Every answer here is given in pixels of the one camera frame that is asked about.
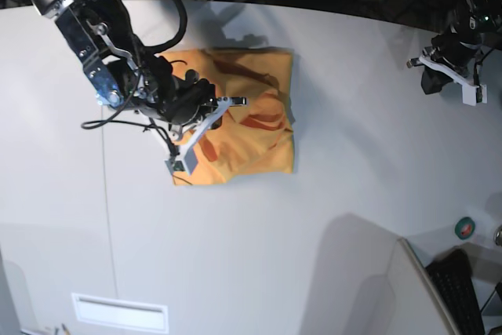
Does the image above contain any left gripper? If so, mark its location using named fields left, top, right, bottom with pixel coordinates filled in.
left=406, top=32, right=482, bottom=95

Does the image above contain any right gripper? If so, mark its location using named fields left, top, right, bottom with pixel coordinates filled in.
left=136, top=56, right=248, bottom=130

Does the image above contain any orange t-shirt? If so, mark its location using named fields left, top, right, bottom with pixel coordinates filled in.
left=162, top=48, right=294, bottom=186

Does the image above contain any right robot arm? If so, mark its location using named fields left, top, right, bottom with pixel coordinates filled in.
left=31, top=0, right=247, bottom=130

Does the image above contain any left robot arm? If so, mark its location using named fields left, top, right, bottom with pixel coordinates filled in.
left=406, top=0, right=501, bottom=104

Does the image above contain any green tape roll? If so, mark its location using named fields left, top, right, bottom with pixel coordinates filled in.
left=454, top=217, right=476, bottom=240

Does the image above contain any black keyboard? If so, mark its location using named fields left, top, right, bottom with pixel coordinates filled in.
left=426, top=249, right=485, bottom=335

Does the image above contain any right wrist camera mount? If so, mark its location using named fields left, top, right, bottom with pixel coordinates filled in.
left=165, top=96, right=234, bottom=176

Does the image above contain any white cable grommet plate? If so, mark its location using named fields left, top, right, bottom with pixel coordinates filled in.
left=71, top=293, right=169, bottom=334

